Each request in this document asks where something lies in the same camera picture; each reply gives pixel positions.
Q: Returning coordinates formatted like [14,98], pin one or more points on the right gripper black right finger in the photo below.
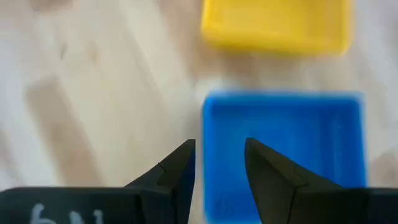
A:
[280,193]

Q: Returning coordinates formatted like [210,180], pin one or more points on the yellow plastic slotted basket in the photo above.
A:
[276,25]

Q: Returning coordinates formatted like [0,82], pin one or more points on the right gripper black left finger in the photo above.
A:
[174,186]

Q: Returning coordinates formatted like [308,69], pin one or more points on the blue plastic slotted basket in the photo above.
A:
[311,140]

